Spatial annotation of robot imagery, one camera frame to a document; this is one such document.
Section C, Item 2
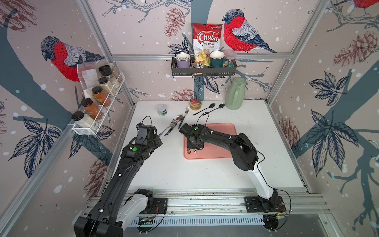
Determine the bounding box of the iridescent rainbow spoon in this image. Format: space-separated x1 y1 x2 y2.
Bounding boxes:
165 115 183 136

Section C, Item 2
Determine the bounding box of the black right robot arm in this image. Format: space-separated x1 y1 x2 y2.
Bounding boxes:
179 124 279 213

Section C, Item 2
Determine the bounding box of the black spoon near jug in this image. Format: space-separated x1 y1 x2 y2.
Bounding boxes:
202 104 225 116

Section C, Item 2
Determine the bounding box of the clear pink lidded jar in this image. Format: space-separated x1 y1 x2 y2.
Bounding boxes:
223 49 237 67

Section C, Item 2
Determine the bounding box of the black spoon near tin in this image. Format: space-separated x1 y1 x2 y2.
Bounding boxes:
194 103 216 116

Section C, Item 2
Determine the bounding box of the pink plastic tray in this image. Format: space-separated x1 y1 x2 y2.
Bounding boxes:
179 123 237 160

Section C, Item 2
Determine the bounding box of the beige spice jar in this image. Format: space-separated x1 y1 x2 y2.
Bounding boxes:
98 77 116 97

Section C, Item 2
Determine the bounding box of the green handled fork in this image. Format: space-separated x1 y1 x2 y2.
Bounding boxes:
178 106 190 129

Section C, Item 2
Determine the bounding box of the purple mug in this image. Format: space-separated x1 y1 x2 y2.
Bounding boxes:
175 53 191 69

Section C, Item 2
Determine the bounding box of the red Chuba chips bag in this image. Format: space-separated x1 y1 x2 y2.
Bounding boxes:
192 23 222 67

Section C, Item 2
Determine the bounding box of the yellow round tin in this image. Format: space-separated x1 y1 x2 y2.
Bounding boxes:
189 99 202 111

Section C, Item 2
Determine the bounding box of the white spice jar front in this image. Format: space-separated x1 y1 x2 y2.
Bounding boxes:
72 111 99 131

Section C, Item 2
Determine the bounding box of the clear acrylic spice rack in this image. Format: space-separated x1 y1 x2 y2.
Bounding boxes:
72 61 125 135

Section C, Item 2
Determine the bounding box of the clear plastic bag in rack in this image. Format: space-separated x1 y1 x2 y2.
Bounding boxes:
77 61 101 98

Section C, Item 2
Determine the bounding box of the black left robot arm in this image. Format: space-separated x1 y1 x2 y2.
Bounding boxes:
74 123 162 237

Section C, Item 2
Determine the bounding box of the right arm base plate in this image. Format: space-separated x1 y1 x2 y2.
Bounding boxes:
244 196 287 213

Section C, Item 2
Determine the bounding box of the black wire wall shelf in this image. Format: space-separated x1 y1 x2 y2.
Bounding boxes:
171 57 237 77

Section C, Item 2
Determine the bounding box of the spice jar rear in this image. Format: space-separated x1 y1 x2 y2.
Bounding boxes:
99 65 120 89

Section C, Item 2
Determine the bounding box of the silver fork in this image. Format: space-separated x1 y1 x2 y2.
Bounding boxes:
159 119 176 137

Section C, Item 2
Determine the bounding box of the orange spice jar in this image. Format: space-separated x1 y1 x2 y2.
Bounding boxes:
81 98 103 120
91 86 111 107

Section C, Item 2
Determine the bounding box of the dark green mug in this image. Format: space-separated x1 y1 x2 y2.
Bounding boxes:
210 51 230 68

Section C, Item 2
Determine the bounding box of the green plastic jug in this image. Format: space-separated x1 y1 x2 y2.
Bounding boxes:
225 78 246 110

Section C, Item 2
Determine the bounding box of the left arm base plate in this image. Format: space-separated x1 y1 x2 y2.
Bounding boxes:
147 197 168 214

